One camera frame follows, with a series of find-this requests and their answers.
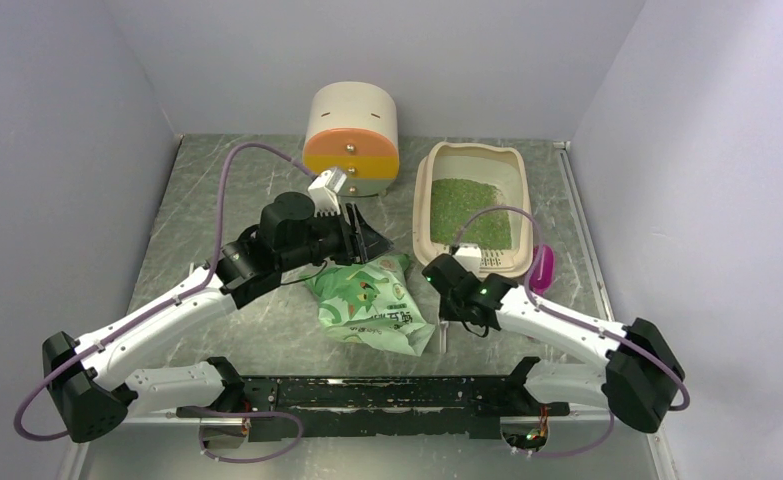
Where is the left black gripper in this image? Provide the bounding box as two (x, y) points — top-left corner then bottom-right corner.
(279, 201), (396, 271)

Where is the green litter bag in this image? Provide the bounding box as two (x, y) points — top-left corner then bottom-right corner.
(304, 253), (435, 357)

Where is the magenta plastic scoop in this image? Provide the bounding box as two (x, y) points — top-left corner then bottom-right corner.
(528, 244), (555, 295)

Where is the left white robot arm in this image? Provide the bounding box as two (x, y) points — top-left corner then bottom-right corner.
(42, 192), (393, 443)

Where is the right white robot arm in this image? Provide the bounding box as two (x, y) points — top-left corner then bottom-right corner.
(422, 254), (690, 433)

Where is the beige litter box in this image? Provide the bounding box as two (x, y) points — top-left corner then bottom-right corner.
(412, 141), (534, 277)

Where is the beige orange drawer cabinet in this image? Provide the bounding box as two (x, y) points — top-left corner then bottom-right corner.
(302, 81), (400, 197)

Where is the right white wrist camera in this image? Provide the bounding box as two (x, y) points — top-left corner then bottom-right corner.
(449, 243), (483, 276)

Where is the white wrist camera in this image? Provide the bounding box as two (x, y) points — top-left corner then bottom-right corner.
(307, 167), (347, 216)
(449, 243), (483, 276)

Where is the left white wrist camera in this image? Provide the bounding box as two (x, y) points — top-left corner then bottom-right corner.
(307, 167), (347, 216)

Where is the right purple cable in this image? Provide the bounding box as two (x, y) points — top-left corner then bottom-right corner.
(450, 205), (692, 460)

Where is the purple cable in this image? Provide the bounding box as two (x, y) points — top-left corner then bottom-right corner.
(13, 142), (306, 465)
(450, 205), (692, 460)

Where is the black mounting rail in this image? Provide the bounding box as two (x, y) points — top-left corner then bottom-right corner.
(178, 375), (570, 442)

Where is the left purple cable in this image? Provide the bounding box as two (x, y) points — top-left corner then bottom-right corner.
(13, 142), (306, 465)

